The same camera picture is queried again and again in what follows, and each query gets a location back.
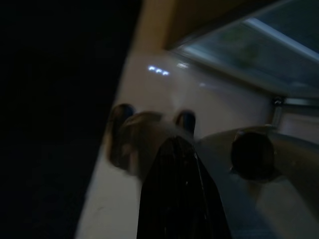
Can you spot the black robot left foot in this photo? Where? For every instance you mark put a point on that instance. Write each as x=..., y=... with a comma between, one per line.
x=122, y=113

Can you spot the silver robot left leg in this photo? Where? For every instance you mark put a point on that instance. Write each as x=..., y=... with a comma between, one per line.
x=139, y=149

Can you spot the black robot right foot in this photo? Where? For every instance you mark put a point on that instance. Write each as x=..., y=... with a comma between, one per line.
x=185, y=120

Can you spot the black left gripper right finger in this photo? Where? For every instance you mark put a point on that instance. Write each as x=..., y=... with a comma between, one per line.
x=211, y=206

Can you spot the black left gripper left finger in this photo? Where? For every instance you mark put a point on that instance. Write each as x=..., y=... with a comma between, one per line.
x=169, y=194

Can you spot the black robot foot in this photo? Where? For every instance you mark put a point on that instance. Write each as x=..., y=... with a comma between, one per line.
x=185, y=120
x=122, y=113

